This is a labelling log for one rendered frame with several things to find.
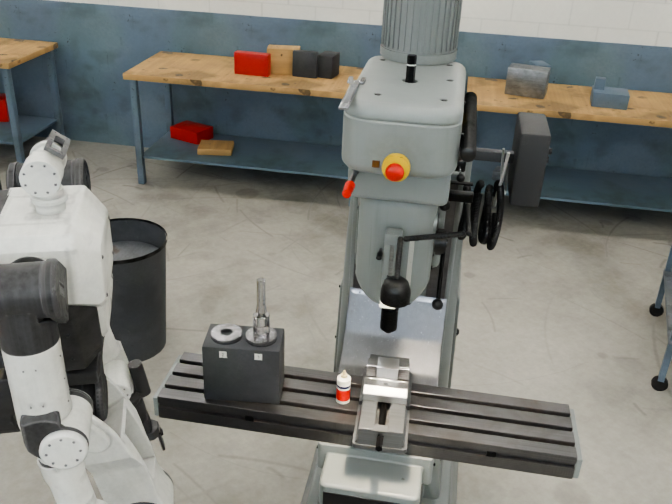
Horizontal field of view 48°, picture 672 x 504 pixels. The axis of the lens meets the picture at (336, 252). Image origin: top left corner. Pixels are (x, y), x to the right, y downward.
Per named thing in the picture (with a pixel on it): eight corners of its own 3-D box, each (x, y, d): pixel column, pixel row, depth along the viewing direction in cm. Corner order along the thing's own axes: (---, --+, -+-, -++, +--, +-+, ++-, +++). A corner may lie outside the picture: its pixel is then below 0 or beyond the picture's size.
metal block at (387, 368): (396, 386, 213) (398, 369, 210) (375, 384, 214) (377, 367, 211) (397, 375, 218) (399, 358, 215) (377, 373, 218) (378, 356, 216)
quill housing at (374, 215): (427, 315, 193) (441, 202, 178) (349, 305, 196) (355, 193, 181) (432, 279, 210) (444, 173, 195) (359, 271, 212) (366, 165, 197)
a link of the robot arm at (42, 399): (18, 477, 125) (-7, 366, 114) (30, 426, 136) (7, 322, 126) (91, 467, 127) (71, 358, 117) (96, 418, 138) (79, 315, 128)
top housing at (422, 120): (455, 184, 162) (464, 113, 154) (336, 172, 165) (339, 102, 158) (460, 119, 203) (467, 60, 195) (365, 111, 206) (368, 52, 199)
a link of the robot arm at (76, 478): (51, 520, 132) (16, 438, 123) (58, 479, 141) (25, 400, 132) (112, 505, 133) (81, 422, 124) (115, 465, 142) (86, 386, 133)
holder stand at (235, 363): (279, 404, 217) (279, 348, 208) (204, 399, 218) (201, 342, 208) (284, 379, 228) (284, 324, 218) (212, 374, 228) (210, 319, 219)
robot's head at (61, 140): (16, 177, 128) (37, 141, 126) (25, 159, 136) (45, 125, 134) (51, 195, 131) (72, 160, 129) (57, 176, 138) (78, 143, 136)
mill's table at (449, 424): (580, 481, 206) (586, 459, 202) (151, 416, 222) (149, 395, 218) (571, 425, 226) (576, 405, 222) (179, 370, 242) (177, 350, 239)
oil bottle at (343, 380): (348, 405, 218) (350, 375, 213) (334, 403, 218) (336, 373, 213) (350, 397, 221) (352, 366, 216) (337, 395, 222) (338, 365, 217)
